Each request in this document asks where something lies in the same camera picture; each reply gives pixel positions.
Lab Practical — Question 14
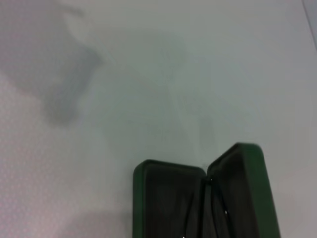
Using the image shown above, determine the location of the green glasses case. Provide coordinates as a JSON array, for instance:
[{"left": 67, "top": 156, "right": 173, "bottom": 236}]
[{"left": 133, "top": 142, "right": 282, "bottom": 238}]

